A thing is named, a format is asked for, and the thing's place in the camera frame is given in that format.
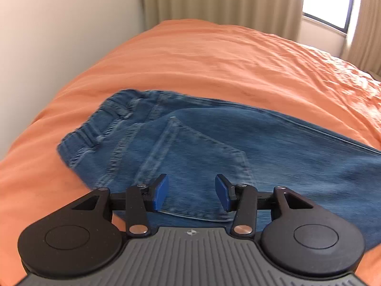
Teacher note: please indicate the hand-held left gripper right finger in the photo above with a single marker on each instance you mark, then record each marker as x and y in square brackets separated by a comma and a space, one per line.
[222, 193]

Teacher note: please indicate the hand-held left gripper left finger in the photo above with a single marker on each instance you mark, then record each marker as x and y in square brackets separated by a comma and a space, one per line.
[160, 193]

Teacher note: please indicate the blue denim pants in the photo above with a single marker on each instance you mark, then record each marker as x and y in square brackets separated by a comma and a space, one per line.
[208, 143]

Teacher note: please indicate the orange bed blanket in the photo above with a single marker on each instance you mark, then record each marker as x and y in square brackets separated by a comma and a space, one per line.
[208, 62]

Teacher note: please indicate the beige curtain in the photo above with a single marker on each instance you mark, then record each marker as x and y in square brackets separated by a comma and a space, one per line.
[226, 3]

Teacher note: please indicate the window with dark frame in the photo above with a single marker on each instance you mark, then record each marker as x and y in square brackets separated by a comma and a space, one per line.
[327, 0]

